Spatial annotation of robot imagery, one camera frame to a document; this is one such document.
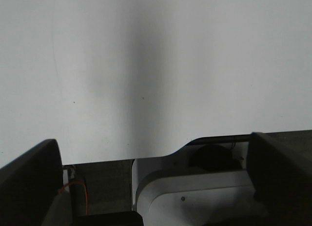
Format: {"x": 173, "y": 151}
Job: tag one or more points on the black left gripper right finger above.
{"x": 282, "y": 179}

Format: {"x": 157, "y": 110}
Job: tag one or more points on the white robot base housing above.
{"x": 170, "y": 191}

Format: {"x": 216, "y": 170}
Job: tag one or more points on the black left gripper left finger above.
{"x": 29, "y": 184}

